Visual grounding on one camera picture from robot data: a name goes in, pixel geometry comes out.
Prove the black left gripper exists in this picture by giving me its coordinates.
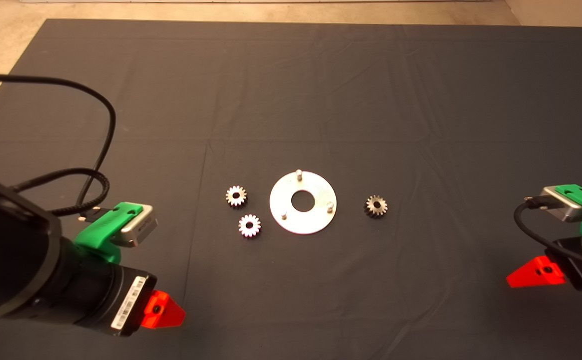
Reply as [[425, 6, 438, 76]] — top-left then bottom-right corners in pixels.
[[91, 263, 186, 338]]

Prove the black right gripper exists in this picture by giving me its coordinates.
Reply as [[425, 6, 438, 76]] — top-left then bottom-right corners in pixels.
[[506, 235, 582, 292]]

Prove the small steel spur gear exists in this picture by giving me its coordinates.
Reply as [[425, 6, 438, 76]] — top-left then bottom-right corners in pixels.
[[238, 214, 262, 239], [226, 185, 248, 208], [364, 195, 388, 219]]

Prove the round metal carrier plate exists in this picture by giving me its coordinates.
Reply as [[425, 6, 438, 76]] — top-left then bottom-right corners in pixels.
[[269, 169, 338, 235]]

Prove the dark grey table cloth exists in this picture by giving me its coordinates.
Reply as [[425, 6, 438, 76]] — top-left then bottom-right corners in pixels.
[[0, 19, 582, 360]]

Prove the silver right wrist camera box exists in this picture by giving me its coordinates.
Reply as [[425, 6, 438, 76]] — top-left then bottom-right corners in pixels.
[[541, 186, 582, 223]]

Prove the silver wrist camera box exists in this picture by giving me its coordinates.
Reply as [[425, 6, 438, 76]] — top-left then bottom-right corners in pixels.
[[541, 186, 582, 223], [111, 205, 158, 248]]

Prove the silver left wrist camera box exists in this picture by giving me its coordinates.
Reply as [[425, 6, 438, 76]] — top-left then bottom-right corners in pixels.
[[111, 205, 158, 248]]

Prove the green left camera mount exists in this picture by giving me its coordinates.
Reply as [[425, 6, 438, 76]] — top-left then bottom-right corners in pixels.
[[74, 202, 144, 264]]

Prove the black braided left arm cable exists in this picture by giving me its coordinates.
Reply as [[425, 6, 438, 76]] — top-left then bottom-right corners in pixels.
[[13, 168, 111, 217]]

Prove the thin black left camera cable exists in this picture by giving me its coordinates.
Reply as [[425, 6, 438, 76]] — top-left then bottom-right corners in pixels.
[[0, 73, 117, 221]]

